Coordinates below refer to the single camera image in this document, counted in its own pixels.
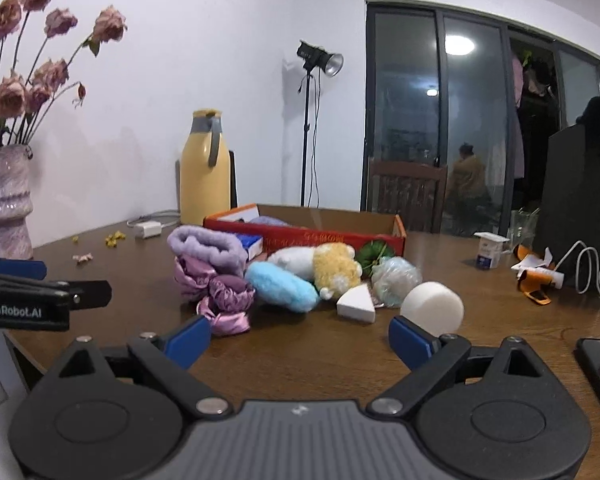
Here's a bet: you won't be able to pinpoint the purple satin scrunchie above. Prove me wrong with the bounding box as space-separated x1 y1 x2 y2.
174 255 218 301
196 274 256 337

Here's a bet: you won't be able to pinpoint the fluffy lavender headband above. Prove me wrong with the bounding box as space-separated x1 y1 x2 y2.
166 226 248 278

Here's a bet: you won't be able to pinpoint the blue plush toy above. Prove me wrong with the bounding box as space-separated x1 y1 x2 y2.
245 261 320 314

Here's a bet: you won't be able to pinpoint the yellow white plush toy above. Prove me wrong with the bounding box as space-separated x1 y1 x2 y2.
268 243 363 301

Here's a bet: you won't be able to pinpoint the blue tissue pack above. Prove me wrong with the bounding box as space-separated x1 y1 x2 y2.
236 233 263 261

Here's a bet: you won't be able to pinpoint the lavender knitted cloth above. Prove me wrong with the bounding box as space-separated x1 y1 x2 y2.
250 216 289 228

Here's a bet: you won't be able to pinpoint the white cylinder sponge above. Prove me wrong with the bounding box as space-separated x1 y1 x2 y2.
400 282 465 336

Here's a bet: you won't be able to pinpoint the white wedge sponge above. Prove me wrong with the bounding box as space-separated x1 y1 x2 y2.
337 284 376 324

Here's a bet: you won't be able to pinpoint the clear bubble wrap ball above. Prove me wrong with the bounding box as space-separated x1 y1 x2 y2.
370 256 422 308

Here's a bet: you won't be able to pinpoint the pink fallen petal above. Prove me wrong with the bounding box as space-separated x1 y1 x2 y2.
72 252 93 264

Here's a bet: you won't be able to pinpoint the pink ceramic vase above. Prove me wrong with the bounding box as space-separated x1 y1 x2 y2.
0 144 33 260

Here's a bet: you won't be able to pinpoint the green pumpkin toy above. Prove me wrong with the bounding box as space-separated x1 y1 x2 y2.
355 240 396 278

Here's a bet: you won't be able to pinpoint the yellow petal crumbs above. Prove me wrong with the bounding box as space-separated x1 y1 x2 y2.
71 231 126 248

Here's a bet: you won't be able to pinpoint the small white blue carton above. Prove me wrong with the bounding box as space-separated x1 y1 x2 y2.
474 232 508 270

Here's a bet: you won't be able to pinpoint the orange white object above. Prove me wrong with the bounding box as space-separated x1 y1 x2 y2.
512 244 565 306

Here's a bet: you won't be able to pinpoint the dark wooden chair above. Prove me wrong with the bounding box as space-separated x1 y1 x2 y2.
363 158 448 234

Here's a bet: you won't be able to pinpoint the red cardboard box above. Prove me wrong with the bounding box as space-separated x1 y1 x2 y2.
204 204 406 256

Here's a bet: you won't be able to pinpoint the glass vase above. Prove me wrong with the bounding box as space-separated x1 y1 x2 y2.
508 208 540 248

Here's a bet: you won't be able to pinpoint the yellow thermos jug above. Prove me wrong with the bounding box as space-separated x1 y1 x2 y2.
180 108 230 226

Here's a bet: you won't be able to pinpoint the black monitor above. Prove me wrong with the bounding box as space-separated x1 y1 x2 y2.
533 124 600 275

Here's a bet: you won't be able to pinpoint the studio light on stand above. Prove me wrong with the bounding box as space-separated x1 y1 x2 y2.
297 40 344 207

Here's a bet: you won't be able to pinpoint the white charger with cable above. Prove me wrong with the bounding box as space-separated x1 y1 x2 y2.
125 209 181 240

